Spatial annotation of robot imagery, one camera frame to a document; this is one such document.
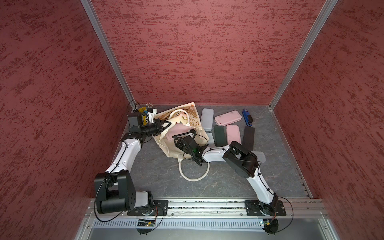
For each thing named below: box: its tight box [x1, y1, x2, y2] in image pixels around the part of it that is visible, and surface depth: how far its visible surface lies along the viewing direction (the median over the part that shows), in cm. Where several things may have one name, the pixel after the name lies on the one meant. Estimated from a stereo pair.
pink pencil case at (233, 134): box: [226, 124, 242, 145], surface depth 105 cm
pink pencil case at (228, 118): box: [214, 110, 242, 127], surface depth 112 cm
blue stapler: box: [241, 108, 253, 127], surface depth 113 cm
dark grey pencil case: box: [242, 126, 255, 151], surface depth 103 cm
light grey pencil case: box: [201, 108, 214, 132], surface depth 112 cm
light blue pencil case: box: [207, 132, 216, 148], surface depth 99 cm
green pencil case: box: [214, 125, 228, 147], surface depth 105 cm
